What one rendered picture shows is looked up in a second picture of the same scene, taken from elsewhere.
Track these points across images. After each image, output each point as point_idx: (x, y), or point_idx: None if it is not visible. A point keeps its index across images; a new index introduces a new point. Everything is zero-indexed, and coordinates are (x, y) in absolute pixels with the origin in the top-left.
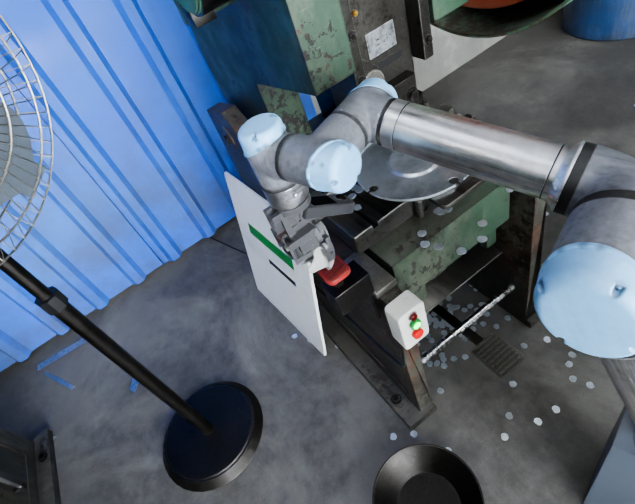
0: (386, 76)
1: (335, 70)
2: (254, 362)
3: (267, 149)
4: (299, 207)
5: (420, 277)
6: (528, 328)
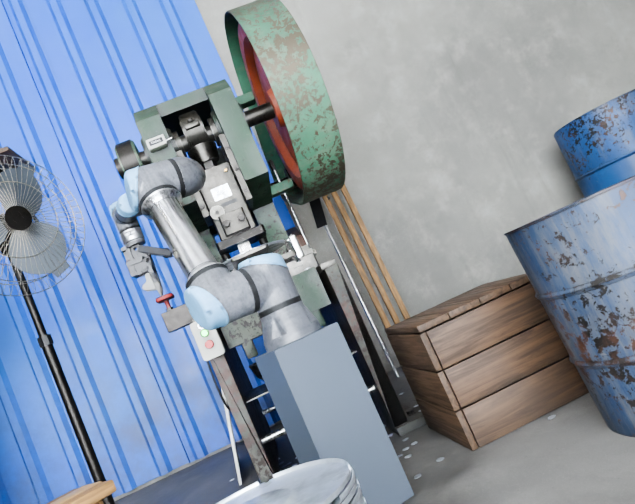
0: (228, 210)
1: (183, 199)
2: (190, 499)
3: (115, 208)
4: (132, 241)
5: (243, 330)
6: (399, 437)
